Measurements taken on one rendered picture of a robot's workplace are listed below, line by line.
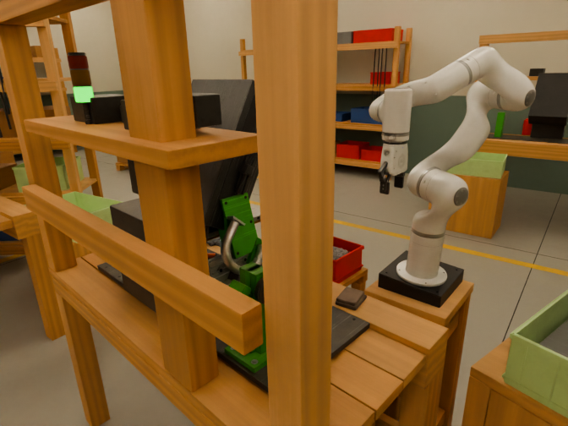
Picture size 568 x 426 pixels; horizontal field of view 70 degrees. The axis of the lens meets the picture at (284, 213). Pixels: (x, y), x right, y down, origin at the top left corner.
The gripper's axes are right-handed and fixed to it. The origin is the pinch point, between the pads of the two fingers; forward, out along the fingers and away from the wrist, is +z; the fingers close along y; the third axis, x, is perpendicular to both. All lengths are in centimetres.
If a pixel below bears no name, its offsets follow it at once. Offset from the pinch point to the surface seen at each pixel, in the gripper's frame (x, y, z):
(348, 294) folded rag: 6.4, -13.5, 37.0
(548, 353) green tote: -52, -6, 35
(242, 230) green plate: 37, -34, 15
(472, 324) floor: 9, 140, 130
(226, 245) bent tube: 34, -44, 16
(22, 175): 330, -30, 43
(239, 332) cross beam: -15, -79, 7
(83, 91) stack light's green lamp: 59, -71, -33
